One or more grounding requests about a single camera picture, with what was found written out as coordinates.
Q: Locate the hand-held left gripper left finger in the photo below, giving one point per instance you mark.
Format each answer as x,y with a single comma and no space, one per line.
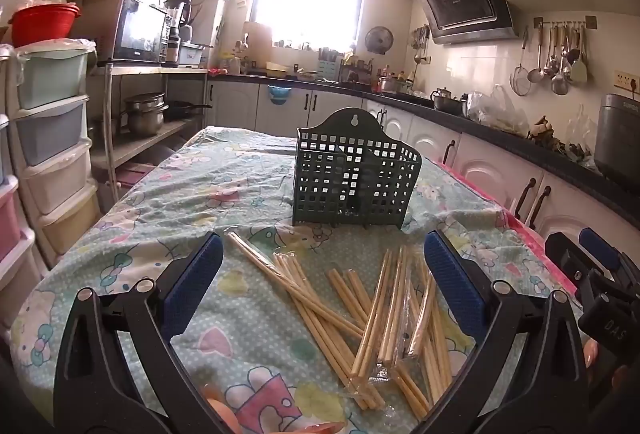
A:
192,284

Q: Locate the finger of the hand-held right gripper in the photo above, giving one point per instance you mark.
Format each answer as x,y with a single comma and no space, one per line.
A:
565,254
600,249

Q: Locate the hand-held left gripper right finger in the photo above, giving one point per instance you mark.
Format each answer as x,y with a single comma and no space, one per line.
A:
455,284

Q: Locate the bunch of wooden chopsticks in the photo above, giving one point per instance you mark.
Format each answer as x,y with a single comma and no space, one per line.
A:
320,309

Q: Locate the green plastic utensil holder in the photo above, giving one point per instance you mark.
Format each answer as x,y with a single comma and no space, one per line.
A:
320,174

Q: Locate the row of hanging kitchen utensils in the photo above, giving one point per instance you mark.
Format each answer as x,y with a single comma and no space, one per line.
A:
560,79

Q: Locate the person's right hand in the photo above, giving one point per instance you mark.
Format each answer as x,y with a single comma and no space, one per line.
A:
591,354

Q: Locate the person's left hand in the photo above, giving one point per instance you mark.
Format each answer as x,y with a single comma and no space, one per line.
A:
220,416

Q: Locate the cartoon print bedsheet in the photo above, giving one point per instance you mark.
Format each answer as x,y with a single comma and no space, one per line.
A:
240,184

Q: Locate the grey rice cooker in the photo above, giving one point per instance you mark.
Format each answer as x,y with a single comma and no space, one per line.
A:
617,134

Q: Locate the white base cabinets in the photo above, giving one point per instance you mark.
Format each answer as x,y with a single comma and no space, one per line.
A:
480,164

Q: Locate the pink lidded storage box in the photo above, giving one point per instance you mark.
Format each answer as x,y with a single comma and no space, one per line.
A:
132,174

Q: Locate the clear plastic bag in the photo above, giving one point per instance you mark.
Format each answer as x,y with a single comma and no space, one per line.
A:
582,124

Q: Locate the pile of leaf wrapped dumplings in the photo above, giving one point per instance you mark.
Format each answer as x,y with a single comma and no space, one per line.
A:
542,129

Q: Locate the metal shelf rack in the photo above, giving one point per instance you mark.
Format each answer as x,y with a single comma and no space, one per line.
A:
150,141

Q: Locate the plastic bag with food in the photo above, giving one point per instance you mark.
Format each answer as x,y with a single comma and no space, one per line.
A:
495,114

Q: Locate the black countertop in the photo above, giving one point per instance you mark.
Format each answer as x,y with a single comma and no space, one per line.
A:
452,120

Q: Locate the stacked stainless steel pots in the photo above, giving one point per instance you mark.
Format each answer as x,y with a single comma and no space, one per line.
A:
145,119

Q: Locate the black frying pan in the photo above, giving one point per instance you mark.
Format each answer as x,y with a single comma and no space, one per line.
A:
180,109

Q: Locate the drawer tower with pink drawer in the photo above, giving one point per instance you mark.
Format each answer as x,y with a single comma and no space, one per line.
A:
12,219

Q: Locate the green topped plastic drawer tower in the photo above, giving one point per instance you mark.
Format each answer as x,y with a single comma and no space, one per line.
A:
50,134

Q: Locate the blue hanging bin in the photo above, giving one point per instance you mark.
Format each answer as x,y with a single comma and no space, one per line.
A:
279,95

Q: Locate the steel stock pot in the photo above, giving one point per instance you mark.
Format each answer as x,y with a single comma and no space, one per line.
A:
387,85

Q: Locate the red cloth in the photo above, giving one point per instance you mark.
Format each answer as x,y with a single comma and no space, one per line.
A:
215,72

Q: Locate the grey storage box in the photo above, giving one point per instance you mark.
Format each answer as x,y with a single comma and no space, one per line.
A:
191,56

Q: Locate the yellow plastic basin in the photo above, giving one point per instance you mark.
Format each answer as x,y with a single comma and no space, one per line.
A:
276,70

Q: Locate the small cluster of hanging ladles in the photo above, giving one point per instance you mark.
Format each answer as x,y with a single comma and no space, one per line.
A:
420,44

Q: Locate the wooden cutting board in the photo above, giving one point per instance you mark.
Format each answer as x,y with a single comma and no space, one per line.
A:
257,41

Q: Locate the teal knife rack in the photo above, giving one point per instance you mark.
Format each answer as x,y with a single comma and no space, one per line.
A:
327,66

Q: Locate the microwave oven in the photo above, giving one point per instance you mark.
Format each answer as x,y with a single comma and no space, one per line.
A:
140,29

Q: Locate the blender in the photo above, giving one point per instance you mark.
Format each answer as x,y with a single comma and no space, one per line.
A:
177,14

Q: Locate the red plastic basin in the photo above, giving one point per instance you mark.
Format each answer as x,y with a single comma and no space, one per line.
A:
40,24

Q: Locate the wall socket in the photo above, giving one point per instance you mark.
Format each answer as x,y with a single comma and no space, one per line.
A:
625,81

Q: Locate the wall utensil rail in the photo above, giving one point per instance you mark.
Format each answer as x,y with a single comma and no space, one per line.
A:
540,21

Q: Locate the small round wall fan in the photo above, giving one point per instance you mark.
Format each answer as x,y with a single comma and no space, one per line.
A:
378,39

